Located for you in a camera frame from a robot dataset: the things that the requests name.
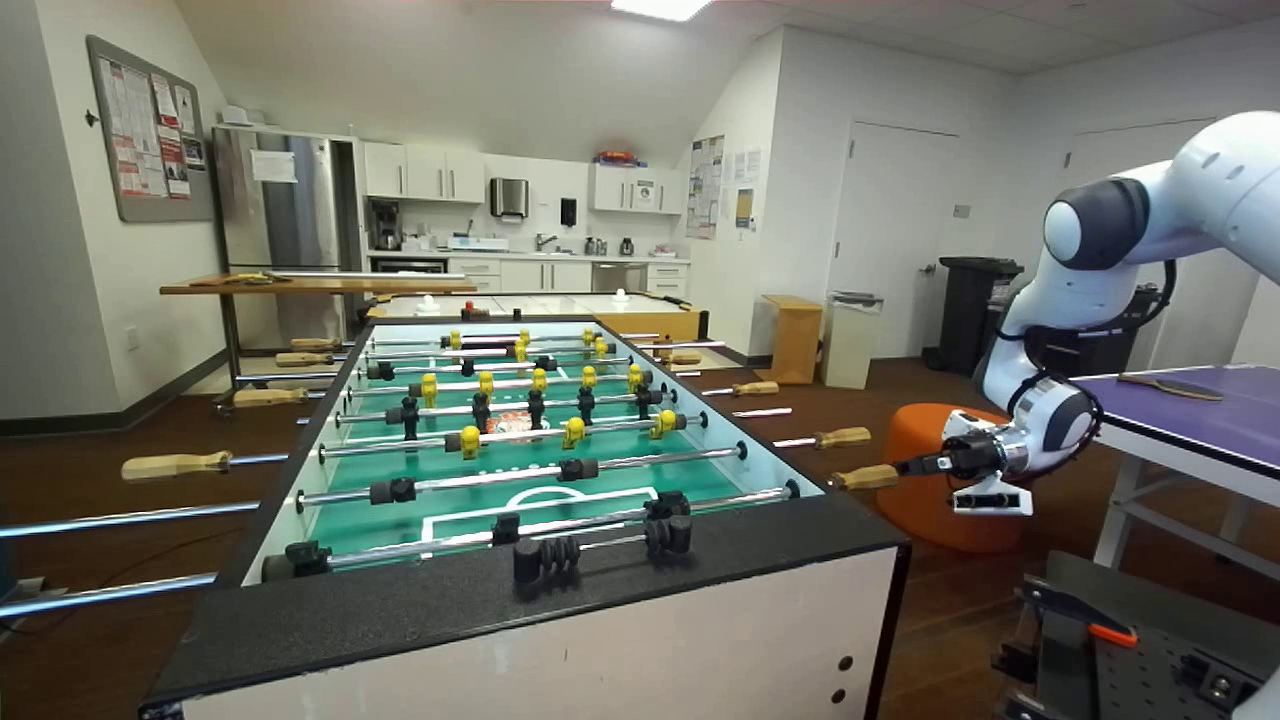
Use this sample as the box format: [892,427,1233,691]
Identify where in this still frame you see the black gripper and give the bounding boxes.
[896,427,1022,487]

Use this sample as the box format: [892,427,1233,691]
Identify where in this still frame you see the black five-man foosball rod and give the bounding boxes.
[292,376,786,445]

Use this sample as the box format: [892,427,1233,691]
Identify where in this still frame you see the black three-man foosball rod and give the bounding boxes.
[237,346,708,390]

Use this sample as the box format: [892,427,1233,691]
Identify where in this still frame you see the wooden foosball table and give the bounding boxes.
[135,315,917,720]

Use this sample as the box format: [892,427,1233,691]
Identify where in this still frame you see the yellow goalie foosball rod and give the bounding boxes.
[289,324,646,356]

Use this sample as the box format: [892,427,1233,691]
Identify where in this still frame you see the yellow two-man foosball rod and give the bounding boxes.
[271,335,674,370]

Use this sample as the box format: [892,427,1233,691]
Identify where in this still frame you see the yellow five-man foosball rod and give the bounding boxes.
[232,360,698,416]

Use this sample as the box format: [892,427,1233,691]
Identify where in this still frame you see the yellow three-man foosball rod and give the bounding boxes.
[116,402,800,487]

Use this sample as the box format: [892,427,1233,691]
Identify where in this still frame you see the orange round stool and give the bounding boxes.
[871,401,1031,561]

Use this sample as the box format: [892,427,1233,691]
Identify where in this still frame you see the white trash bin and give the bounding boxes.
[819,288,890,395]

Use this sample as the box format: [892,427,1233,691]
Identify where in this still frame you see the cardboard box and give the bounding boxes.
[762,293,827,390]

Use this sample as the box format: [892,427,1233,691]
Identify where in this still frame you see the white door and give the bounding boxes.
[827,119,968,368]

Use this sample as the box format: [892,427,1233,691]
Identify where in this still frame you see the black clamp orange tip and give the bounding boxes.
[1016,572,1149,673]

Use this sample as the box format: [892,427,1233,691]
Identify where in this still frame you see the dark ping pong paddle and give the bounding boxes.
[1115,370,1225,406]

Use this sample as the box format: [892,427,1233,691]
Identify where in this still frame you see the purple ping pong table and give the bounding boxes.
[1073,365,1280,586]

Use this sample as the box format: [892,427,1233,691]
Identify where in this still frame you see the black robot cart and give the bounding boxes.
[995,549,1280,720]

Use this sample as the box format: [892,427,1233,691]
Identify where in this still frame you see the black bead score counter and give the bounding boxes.
[512,516,702,600]

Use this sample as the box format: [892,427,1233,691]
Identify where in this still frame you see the low white wooden table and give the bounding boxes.
[366,293,714,346]

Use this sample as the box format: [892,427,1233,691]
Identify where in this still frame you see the white kitchen counter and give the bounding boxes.
[366,241,698,298]

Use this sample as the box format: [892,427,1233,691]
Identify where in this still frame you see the metal paper towel dispenser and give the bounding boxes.
[489,175,535,225]

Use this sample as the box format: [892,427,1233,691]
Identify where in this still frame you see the ceiling light panel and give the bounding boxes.
[608,0,721,29]

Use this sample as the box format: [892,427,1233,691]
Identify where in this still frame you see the black coffee maker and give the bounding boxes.
[366,197,410,257]

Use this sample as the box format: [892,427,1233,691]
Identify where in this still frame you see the tall wooden table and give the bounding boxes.
[158,266,485,395]

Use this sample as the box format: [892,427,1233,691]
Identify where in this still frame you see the stainless steel refrigerator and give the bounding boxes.
[209,124,370,346]

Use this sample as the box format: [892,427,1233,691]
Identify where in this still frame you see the grey framed bulletin board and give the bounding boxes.
[85,30,216,228]

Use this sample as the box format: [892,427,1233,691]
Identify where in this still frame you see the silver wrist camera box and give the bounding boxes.
[945,479,1042,522]

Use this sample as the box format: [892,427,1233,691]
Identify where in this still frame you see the large wall poster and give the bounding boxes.
[685,132,732,247]

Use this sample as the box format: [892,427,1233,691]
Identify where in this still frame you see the small white wall cabinet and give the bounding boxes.
[589,160,690,221]

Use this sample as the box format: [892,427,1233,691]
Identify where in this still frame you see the wide white wall cabinet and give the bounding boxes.
[360,140,493,208]

